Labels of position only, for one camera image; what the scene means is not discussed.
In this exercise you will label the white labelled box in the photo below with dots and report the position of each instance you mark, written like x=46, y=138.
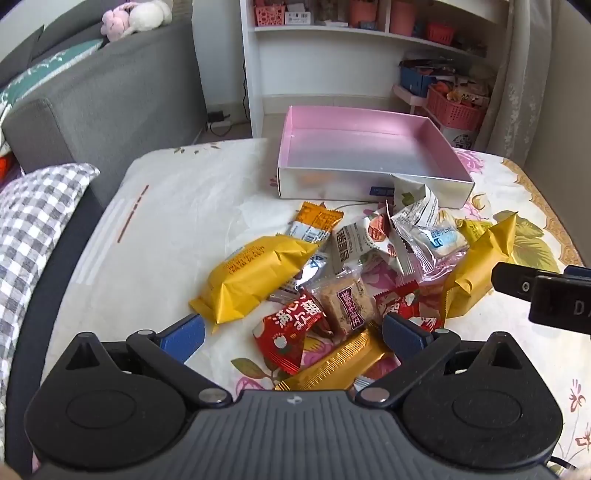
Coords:
x=299, y=17

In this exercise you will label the large pink basket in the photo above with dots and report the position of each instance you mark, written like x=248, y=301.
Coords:
x=455, y=115

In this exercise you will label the white plush toy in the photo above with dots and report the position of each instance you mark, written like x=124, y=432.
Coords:
x=150, y=14

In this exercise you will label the colourful printed box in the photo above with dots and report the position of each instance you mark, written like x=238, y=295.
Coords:
x=473, y=94

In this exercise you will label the small red basket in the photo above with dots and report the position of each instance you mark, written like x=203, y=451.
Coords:
x=439, y=33

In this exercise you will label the dark grey cushion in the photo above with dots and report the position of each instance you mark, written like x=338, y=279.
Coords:
x=18, y=57

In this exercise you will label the grey checkered pillow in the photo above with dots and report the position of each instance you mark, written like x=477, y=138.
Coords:
x=27, y=258

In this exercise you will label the beige nut snack packet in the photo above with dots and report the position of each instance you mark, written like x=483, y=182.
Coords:
x=353, y=244

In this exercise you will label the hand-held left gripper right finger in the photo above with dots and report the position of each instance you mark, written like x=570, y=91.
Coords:
x=401, y=332

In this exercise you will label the pink lattice basket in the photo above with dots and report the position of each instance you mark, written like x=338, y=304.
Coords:
x=268, y=16

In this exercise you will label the pink plastic pot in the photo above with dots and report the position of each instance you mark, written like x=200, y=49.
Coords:
x=401, y=18
x=364, y=13

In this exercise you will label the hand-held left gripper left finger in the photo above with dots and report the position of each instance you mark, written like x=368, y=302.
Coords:
x=187, y=334

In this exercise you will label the power strip with adapter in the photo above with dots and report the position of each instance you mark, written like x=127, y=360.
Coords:
x=218, y=116

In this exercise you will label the grey sofa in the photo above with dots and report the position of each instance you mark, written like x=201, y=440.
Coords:
x=115, y=101

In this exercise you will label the blue storage box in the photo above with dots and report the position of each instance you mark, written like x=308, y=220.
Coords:
x=415, y=81

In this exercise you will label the teal patterned cushion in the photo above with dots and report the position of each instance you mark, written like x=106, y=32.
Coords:
x=41, y=76

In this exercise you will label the pink plush toy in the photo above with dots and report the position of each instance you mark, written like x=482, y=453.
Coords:
x=117, y=21

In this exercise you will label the clear packet with brown pastry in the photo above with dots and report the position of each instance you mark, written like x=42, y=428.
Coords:
x=344, y=304

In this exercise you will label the white lace curtain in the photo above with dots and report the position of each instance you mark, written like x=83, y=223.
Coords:
x=521, y=69

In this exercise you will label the clear packet with white pastry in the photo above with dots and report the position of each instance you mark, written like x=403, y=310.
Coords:
x=438, y=240

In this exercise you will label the yellow pastry packet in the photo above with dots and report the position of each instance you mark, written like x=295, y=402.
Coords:
x=475, y=272
x=471, y=230
x=249, y=277

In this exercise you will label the red candy packet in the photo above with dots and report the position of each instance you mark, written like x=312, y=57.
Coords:
x=286, y=337
x=406, y=300

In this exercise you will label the white shelf unit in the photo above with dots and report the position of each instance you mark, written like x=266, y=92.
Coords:
x=323, y=60

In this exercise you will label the white patterned storage box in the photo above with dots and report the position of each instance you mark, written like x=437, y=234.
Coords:
x=461, y=138

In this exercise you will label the pink cardboard box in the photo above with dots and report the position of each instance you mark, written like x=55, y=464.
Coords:
x=360, y=147

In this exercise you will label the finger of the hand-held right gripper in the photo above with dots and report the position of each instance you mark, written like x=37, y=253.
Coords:
x=579, y=272
x=512, y=281

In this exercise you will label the gold bar snack packet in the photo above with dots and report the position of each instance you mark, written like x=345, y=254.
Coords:
x=337, y=364

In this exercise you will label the clear plastic container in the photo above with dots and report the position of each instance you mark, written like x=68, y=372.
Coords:
x=330, y=11

